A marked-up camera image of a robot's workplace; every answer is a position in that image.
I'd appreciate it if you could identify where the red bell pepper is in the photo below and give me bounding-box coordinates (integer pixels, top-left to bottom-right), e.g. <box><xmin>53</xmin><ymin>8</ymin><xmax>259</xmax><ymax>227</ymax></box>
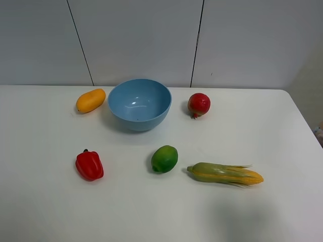
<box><xmin>75</xmin><ymin>149</ymin><xmax>104</xmax><ymax>181</ymax></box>

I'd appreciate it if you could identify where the corn cob with husk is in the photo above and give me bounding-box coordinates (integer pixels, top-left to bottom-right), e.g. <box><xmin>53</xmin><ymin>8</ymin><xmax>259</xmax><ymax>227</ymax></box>
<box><xmin>187</xmin><ymin>162</ymin><xmax>264</xmax><ymax>187</ymax></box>

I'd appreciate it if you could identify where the green lime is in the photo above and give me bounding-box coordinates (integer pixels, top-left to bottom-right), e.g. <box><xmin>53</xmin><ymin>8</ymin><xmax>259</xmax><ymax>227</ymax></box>
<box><xmin>151</xmin><ymin>145</ymin><xmax>178</xmax><ymax>173</ymax></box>

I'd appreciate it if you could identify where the blue plastic bowl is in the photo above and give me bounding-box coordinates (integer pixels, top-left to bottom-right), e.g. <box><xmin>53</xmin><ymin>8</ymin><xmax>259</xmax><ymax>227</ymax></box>
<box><xmin>107</xmin><ymin>79</ymin><xmax>172</xmax><ymax>132</ymax></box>

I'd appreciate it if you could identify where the yellow orange mango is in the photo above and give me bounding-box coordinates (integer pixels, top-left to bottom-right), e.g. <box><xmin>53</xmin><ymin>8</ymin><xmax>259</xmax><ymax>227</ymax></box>
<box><xmin>76</xmin><ymin>89</ymin><xmax>106</xmax><ymax>113</ymax></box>

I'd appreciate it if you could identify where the red pomegranate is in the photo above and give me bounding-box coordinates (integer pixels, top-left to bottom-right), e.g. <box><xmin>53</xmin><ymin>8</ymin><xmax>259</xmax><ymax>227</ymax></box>
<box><xmin>187</xmin><ymin>93</ymin><xmax>211</xmax><ymax>119</ymax></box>

